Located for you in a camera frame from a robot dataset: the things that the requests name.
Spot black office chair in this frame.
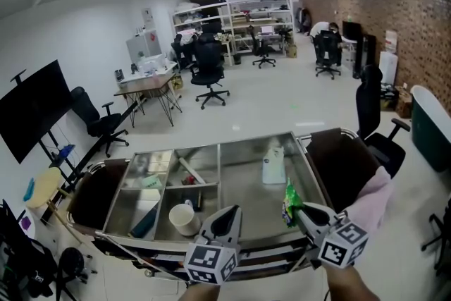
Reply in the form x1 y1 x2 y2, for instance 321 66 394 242
248 25 277 70
313 30 342 81
355 64 412 179
70 86 130 159
190 32 231 111

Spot wooden desk with wire legs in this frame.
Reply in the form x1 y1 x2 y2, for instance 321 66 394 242
113 72 183 128

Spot large black screen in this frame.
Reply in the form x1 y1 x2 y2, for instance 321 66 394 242
0 59 75 165

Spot green printed paper card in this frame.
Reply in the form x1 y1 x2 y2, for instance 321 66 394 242
142 174 163 190

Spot black computer monitor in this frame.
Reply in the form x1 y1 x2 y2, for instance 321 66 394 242
342 20 363 42

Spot white boards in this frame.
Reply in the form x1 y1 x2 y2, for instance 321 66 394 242
378 51 399 85

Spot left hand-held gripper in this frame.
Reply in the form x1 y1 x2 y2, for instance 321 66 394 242
183 205 243 285

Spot round wooden stool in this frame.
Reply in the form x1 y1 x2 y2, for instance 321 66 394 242
26 167 89 244

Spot black equipment rack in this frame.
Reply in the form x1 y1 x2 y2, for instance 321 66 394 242
0 200 59 301

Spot pink cloth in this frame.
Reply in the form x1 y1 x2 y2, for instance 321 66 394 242
343 165 395 240

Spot small white round table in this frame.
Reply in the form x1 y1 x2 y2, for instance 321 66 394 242
17 211 36 240

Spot white desk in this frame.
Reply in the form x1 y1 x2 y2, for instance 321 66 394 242
118 61 179 84

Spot black round stool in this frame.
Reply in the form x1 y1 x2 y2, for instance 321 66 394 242
56 246 98 301

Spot black chair base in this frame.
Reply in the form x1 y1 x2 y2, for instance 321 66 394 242
421 199 451 276

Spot red and white poster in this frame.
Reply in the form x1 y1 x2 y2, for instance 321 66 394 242
385 30 398 53

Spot beige stick tool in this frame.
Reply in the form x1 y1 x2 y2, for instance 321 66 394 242
178 157 206 185

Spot white shelving unit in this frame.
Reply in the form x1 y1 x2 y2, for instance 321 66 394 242
228 0 295 56
171 1 232 57

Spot teal cloth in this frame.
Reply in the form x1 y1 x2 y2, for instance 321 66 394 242
23 178 35 202

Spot green snack packet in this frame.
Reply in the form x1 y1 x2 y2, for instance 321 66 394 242
281 177 304 228

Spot white ceramic mug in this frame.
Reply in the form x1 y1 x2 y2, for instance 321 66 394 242
168 199 202 237

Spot tall black cabinet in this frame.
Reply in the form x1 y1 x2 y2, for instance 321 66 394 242
353 33 377 80

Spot brown cardboard box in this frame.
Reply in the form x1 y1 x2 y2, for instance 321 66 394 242
394 86 413 119

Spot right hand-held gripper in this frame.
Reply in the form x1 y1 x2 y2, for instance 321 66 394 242
295 202 370 269

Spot steel compartment tray cart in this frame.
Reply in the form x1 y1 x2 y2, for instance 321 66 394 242
66 128 360 281

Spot person's left forearm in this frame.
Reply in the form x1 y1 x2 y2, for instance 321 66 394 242
178 283 221 301

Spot grey cabinet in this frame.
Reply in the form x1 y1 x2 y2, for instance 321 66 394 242
125 30 163 63

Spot person's right forearm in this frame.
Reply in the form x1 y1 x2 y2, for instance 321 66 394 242
322 262 381 301

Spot black screen stand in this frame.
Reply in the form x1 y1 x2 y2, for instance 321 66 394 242
38 130 92 195

